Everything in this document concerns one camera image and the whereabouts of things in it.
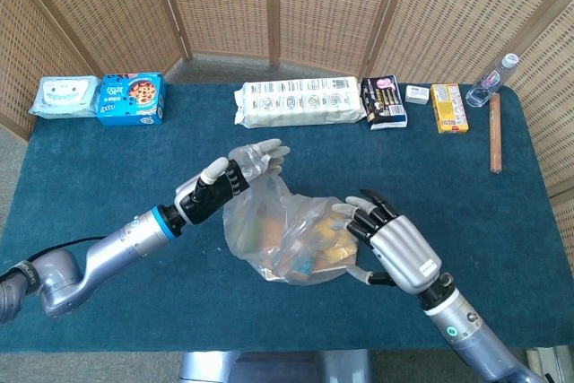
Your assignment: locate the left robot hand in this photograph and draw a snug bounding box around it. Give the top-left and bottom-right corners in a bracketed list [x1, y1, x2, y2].
[172, 138, 291, 227]

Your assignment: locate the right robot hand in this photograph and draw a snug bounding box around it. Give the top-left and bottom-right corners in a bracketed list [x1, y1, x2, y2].
[331, 188, 443, 295]

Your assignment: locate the clear plastic shopping bag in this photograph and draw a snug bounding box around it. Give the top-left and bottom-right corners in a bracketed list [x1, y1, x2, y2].
[222, 144, 360, 286]

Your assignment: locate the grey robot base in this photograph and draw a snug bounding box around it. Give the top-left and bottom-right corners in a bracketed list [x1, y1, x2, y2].
[178, 350, 373, 383]

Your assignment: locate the green snack packet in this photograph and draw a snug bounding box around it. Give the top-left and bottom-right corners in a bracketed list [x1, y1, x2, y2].
[235, 214, 261, 252]

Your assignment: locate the yellow sponge block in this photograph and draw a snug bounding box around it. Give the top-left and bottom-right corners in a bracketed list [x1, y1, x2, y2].
[316, 216, 360, 265]

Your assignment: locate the brown bread packet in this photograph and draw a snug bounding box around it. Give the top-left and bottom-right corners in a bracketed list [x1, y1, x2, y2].
[257, 216, 288, 252]

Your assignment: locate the blue felt table cover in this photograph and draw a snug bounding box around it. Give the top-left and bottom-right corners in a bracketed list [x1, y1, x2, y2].
[0, 82, 569, 353]

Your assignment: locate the blue cookie box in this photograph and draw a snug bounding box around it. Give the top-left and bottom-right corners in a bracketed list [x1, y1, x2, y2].
[96, 71, 167, 127]

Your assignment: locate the white tissue multipack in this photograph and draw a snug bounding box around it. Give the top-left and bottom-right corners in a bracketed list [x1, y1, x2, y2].
[232, 76, 367, 129]

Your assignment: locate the yellow cardboard box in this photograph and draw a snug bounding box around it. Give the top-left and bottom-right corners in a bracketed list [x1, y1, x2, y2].
[430, 83, 471, 135]

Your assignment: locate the brown wooden stick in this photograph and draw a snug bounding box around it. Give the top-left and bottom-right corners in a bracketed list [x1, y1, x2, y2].
[488, 92, 503, 174]

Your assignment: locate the small white box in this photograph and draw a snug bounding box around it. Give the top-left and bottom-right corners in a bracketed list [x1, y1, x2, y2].
[404, 84, 431, 105]

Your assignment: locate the pale blue wet wipes pack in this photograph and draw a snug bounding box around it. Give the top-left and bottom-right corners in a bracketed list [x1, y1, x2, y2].
[28, 74, 102, 120]

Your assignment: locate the clear plastic water bottle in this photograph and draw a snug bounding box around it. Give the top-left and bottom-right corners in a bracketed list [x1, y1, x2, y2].
[465, 52, 520, 109]

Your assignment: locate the rattan folding screen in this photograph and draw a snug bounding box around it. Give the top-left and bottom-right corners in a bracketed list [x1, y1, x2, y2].
[0, 0, 574, 267]

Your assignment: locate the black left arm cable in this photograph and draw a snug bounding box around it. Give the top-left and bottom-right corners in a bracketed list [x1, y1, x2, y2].
[0, 235, 109, 283]

